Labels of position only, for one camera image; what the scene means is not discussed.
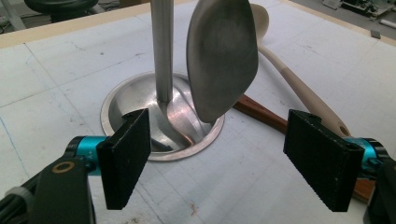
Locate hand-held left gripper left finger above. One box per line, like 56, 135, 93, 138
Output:
96, 107, 152, 211

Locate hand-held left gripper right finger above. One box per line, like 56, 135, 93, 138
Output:
283, 109, 365, 213

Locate dark brown wooden spoon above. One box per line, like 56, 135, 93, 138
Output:
233, 93, 376, 203

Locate steel utensil stand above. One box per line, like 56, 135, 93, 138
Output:
100, 0, 226, 162

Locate large metal spoon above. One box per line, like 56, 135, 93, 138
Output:
186, 0, 260, 124

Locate white gridded mat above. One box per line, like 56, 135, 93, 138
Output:
0, 0, 396, 224

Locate black round stool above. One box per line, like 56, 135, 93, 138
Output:
23, 0, 100, 23

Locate white metal stand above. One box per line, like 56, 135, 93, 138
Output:
0, 0, 27, 32

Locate aluminium floor rail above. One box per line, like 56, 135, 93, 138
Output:
321, 0, 396, 19

